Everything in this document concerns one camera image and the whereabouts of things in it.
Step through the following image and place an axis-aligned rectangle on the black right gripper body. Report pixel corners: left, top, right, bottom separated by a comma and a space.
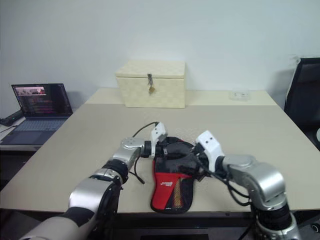
190, 142, 210, 176

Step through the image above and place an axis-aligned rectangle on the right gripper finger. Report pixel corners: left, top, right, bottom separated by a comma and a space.
179, 146, 197, 158
178, 163, 201, 177

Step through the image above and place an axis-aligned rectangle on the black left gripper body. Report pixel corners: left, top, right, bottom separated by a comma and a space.
154, 134, 176, 160

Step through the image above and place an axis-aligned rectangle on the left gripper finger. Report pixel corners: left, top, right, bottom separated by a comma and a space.
169, 136, 187, 146
166, 151, 187, 161

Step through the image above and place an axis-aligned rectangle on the black mesh zipper pouch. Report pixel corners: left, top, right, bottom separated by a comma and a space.
149, 127, 202, 215

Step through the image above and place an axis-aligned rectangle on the cream woven storage box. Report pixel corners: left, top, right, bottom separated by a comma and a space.
115, 59, 187, 110

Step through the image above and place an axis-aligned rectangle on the black office chair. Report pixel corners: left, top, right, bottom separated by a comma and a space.
283, 57, 320, 152

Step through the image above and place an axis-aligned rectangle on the open blue-grey laptop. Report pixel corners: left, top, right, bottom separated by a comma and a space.
0, 82, 74, 146

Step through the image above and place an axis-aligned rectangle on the black elongated device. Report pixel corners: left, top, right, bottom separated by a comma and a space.
0, 109, 22, 127

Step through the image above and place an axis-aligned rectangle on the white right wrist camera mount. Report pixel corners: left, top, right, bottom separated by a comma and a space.
195, 130, 225, 174

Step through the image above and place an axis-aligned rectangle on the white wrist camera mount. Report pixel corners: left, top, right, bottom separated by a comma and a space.
150, 121, 168, 151
195, 130, 225, 174

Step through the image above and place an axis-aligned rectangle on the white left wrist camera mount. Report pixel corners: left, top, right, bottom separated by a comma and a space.
150, 121, 168, 151

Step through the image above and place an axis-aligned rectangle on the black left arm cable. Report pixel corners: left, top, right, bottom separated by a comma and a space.
130, 121, 159, 186

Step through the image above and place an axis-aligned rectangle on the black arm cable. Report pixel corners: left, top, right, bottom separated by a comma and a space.
130, 121, 159, 186
197, 159, 256, 240

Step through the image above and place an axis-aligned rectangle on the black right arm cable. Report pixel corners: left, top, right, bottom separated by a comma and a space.
197, 159, 256, 240

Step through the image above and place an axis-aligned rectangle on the black table frame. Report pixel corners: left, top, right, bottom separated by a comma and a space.
109, 211, 256, 240

